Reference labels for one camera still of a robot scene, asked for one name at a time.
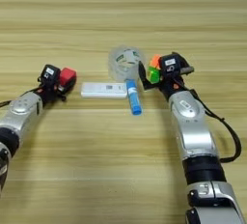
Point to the red cube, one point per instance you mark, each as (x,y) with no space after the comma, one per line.
(67,75)

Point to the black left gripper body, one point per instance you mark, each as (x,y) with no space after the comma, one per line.
(49,91)

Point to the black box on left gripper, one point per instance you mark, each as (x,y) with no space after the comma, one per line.
(49,72)

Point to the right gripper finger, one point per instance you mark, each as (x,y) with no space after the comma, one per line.
(186,66)
(143,76)

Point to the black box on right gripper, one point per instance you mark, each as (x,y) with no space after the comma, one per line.
(170,64)

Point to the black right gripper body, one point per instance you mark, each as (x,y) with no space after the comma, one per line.
(170,86)

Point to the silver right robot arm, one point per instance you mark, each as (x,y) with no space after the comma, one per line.
(193,128)

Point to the white rectangular box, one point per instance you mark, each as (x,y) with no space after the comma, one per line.
(103,90)

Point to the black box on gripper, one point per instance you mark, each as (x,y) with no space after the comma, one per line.
(170,64)
(49,72)

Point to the clear tape roll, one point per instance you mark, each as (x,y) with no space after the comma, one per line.
(125,63)

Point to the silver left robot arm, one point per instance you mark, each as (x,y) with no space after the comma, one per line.
(22,108)

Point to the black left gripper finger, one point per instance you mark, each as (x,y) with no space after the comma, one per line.
(69,88)

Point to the colourful puzzle cube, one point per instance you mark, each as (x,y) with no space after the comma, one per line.
(155,70)

